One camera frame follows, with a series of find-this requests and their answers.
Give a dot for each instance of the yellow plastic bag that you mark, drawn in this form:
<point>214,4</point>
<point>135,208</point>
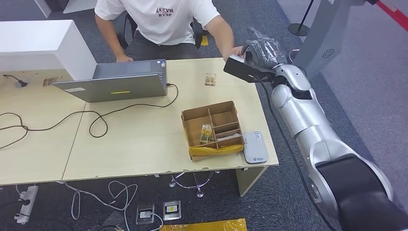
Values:
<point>204,226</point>

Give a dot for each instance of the pale cards in box slot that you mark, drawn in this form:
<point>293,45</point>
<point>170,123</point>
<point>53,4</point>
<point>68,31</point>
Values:
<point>228,137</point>

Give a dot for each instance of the person's right hand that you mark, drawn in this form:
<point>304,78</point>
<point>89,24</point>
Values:
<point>124,59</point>

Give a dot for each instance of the chrome chair base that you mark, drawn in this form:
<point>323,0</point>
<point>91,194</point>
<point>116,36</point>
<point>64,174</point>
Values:
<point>200,193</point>

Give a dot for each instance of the person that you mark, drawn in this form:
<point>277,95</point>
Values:
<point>162,25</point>

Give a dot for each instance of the red barrier belt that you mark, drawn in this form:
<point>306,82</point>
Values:
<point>395,16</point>

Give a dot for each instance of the grey card reader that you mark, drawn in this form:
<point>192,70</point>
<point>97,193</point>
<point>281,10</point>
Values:
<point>256,148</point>

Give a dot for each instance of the person's left forearm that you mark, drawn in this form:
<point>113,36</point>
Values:
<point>223,35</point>

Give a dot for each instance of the small printed ID card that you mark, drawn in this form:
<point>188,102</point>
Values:
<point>210,79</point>

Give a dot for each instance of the grey kiosk stand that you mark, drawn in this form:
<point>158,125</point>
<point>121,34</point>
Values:
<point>328,32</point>

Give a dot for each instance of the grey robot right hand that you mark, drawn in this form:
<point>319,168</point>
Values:
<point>266,52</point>

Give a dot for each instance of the small yellow floor sticker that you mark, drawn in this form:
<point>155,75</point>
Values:
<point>204,40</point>

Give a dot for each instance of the brown wooden organiser box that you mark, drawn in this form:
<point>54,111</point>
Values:
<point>196,127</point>

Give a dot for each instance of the yellow plastic strip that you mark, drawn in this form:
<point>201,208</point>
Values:
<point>216,150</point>

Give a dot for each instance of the white power strip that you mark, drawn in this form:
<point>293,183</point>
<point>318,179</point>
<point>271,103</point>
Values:
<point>28,201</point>

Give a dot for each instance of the black office chair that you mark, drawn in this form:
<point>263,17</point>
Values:
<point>198,33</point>

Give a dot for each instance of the beige desk leg panel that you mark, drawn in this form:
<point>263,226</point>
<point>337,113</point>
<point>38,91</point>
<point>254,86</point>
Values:
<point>247,181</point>

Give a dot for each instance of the person's left hand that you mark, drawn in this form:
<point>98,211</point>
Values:
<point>235,51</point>

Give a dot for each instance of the floor socket with white plug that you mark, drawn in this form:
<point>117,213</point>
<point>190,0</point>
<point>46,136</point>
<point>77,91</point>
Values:
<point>145,215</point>

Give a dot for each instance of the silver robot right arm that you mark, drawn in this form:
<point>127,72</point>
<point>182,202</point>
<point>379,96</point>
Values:
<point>302,114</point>

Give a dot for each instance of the grey laptop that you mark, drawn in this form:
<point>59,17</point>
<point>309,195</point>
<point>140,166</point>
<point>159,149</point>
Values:
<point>111,89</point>

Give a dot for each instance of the person's right forearm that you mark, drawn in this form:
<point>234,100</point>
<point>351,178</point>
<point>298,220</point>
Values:
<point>111,41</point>

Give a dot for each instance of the black stanchion post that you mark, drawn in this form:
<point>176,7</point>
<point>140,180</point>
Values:
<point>297,29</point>

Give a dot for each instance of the floor socket with yellow label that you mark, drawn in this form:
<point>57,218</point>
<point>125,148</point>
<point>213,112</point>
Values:
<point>172,210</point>

